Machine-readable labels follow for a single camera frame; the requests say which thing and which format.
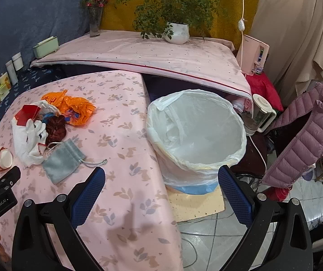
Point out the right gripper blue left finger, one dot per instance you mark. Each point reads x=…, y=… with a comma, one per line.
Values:
x=84, y=195

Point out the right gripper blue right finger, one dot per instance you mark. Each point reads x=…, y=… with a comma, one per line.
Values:
x=240, y=202

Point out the red white paper cup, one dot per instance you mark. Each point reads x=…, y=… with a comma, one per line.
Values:
x=6, y=159

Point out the grey drawstring pouch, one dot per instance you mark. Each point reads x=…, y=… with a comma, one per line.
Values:
x=65, y=158

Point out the white plastic bag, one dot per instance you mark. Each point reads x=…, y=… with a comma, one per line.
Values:
x=30, y=140

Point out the dark red velvet scrunchie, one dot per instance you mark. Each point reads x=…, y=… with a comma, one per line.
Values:
x=55, y=127

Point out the orange plastic bag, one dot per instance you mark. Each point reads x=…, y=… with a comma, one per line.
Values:
x=76, y=110

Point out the red envelope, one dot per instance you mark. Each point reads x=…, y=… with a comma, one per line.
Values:
x=25, y=113

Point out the blue ribbon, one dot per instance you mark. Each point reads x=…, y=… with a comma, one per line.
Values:
x=45, y=117

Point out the trash bin with white liner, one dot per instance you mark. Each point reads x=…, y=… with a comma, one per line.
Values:
x=194, y=133

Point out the red thermos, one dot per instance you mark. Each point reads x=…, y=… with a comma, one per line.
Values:
x=277, y=194

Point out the yellow foam mat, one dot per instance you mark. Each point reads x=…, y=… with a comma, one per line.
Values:
x=192, y=206

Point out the pink floral tablecloth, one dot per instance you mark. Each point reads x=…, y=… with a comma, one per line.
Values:
x=131, y=226

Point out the white glass kettle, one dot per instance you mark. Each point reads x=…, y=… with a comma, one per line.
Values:
x=263, y=115

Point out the small green box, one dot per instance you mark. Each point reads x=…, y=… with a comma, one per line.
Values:
x=4, y=91

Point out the small yellow box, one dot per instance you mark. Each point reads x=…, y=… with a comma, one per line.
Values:
x=4, y=79

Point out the white cosmetic tube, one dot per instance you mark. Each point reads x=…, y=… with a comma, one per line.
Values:
x=11, y=72

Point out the red cushion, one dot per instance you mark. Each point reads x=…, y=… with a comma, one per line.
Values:
x=260, y=84

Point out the navy floral cloth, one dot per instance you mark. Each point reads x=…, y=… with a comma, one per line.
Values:
x=31, y=78

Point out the pink puffer jacket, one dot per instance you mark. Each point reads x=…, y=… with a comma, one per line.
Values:
x=298, y=138

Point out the white cosmetic jar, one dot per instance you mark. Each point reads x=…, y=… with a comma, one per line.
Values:
x=17, y=61

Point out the pink mattress pad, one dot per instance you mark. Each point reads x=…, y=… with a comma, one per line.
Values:
x=208, y=62

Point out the pink electric kettle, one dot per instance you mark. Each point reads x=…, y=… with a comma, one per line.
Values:
x=252, y=55

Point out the green tissue box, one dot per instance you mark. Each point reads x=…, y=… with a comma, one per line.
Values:
x=46, y=47

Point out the beige curtain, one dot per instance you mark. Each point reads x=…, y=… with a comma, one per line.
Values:
x=293, y=29

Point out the glass vase with flowers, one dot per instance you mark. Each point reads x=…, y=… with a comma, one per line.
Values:
x=94, y=9

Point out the potted green plant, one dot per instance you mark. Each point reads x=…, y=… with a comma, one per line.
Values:
x=157, y=18

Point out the blue wall cloth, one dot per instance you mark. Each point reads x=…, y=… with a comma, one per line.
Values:
x=24, y=23

